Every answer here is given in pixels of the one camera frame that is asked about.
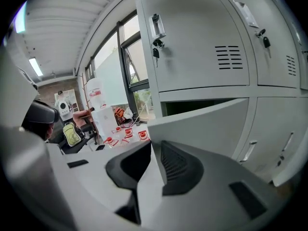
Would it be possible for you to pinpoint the clear water jug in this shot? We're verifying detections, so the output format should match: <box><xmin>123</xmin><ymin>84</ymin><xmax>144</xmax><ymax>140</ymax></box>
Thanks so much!
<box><xmin>86</xmin><ymin>79</ymin><xmax>107</xmax><ymax>109</ymax></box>

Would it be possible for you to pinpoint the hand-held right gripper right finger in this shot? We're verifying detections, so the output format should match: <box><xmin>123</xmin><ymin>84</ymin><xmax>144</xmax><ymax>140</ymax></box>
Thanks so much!
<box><xmin>160</xmin><ymin>140</ymin><xmax>205</xmax><ymax>197</ymax></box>

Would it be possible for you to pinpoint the wooden coat rack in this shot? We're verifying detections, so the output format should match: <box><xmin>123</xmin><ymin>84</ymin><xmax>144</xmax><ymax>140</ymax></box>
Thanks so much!
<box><xmin>81</xmin><ymin>72</ymin><xmax>101</xmax><ymax>145</ymax></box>

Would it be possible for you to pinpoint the black-framed window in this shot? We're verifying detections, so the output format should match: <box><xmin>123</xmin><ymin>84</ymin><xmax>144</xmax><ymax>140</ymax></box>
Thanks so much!
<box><xmin>84</xmin><ymin>10</ymin><xmax>157</xmax><ymax>124</ymax></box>

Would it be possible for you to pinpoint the green backpack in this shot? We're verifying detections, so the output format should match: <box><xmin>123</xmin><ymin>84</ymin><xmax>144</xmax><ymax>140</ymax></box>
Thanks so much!
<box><xmin>62</xmin><ymin>122</ymin><xmax>85</xmax><ymax>148</ymax></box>

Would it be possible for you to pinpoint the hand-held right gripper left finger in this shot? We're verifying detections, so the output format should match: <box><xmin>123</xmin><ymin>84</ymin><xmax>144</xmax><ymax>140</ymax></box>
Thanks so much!
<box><xmin>105</xmin><ymin>141</ymin><xmax>152</xmax><ymax>192</ymax></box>

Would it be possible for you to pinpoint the white open shelf unit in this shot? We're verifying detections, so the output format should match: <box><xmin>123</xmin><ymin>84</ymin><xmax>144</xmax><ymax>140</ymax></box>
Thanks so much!
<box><xmin>54</xmin><ymin>88</ymin><xmax>80</xmax><ymax>114</ymax></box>

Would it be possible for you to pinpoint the office chair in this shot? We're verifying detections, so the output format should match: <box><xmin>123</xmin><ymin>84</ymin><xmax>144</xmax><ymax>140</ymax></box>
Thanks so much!
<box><xmin>72</xmin><ymin>109</ymin><xmax>102</xmax><ymax>146</ymax></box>

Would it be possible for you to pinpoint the orange bag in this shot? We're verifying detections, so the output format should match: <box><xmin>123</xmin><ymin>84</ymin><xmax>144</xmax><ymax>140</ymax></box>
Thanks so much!
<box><xmin>114</xmin><ymin>106</ymin><xmax>126</xmax><ymax>126</ymax></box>

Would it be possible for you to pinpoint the long ceiling light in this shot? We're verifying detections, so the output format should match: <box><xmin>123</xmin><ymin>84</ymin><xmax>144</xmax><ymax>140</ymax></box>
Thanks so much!
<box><xmin>28</xmin><ymin>57</ymin><xmax>44</xmax><ymax>77</ymax></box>

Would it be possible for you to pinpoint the grey metal locker cabinet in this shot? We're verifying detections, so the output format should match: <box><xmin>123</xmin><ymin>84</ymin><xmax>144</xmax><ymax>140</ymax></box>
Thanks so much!
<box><xmin>133</xmin><ymin>0</ymin><xmax>308</xmax><ymax>188</ymax></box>

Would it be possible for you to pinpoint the white water dispenser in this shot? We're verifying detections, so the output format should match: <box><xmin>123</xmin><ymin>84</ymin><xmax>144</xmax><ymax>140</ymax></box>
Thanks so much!
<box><xmin>90</xmin><ymin>106</ymin><xmax>116</xmax><ymax>140</ymax></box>

